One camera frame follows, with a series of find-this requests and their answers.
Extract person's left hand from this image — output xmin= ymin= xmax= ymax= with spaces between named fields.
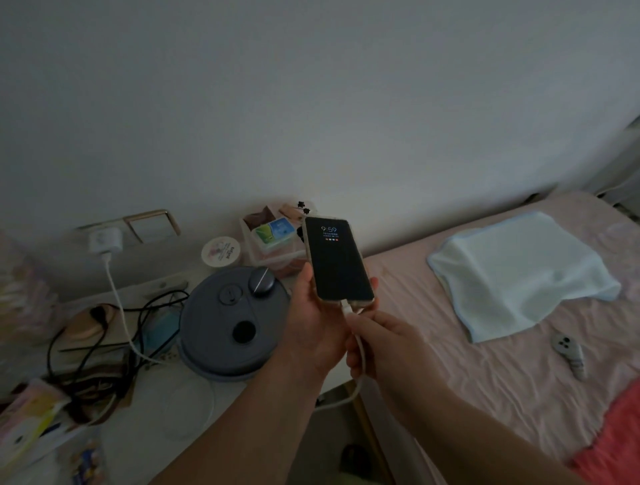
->
xmin=274 ymin=261 xmax=380 ymax=393

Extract person's right hand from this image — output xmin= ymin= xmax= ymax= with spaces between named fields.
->
xmin=345 ymin=310 xmax=443 ymax=406

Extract black smartphone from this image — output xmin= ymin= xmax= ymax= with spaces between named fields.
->
xmin=302 ymin=216 xmax=377 ymax=306

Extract white charging cable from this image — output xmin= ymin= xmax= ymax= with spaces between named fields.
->
xmin=101 ymin=252 xmax=370 ymax=411

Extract person's left forearm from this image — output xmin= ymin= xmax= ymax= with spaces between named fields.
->
xmin=149 ymin=361 xmax=332 ymax=485

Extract person's right forearm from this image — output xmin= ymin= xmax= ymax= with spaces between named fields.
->
xmin=387 ymin=377 xmax=588 ymax=485

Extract clear plastic organiser box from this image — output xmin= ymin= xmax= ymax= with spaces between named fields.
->
xmin=239 ymin=202 xmax=314 ymax=278

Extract white round jar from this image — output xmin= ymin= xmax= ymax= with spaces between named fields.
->
xmin=201 ymin=236 xmax=243 ymax=270

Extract grey round lidded appliance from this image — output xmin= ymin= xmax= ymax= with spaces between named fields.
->
xmin=178 ymin=265 xmax=292 ymax=381

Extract dark slipper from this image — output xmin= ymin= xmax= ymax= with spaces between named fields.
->
xmin=339 ymin=444 xmax=373 ymax=483

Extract pink bed sheet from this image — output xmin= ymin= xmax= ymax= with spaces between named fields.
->
xmin=359 ymin=189 xmax=640 ymax=485

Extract blue face mask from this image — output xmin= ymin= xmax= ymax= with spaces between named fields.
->
xmin=141 ymin=309 xmax=182 ymax=358

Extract light blue towel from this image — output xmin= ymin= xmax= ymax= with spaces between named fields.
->
xmin=426 ymin=211 xmax=622 ymax=344

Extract clear round plastic lid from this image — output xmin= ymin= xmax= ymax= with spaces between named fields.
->
xmin=157 ymin=369 xmax=217 ymax=442

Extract white handheld remote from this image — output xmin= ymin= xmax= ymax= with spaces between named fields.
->
xmin=550 ymin=332 xmax=587 ymax=382

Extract white charger plug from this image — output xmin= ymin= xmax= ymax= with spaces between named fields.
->
xmin=88 ymin=227 xmax=125 ymax=257

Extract brown leather bag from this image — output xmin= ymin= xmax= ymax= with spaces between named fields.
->
xmin=56 ymin=303 xmax=138 ymax=425

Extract coral pink fluffy blanket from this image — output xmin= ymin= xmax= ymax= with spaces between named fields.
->
xmin=570 ymin=379 xmax=640 ymax=485

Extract pink patterned packets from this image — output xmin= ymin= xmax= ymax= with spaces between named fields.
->
xmin=0 ymin=232 xmax=63 ymax=348

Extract grey bed headboard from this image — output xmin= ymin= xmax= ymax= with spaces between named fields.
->
xmin=584 ymin=116 xmax=640 ymax=222

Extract colourful tissue packet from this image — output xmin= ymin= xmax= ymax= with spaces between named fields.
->
xmin=0 ymin=379 xmax=72 ymax=468

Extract gold framed wall switch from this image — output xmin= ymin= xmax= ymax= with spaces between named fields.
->
xmin=122 ymin=209 xmax=182 ymax=245

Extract black cable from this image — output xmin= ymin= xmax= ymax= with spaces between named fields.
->
xmin=46 ymin=289 xmax=192 ymax=403

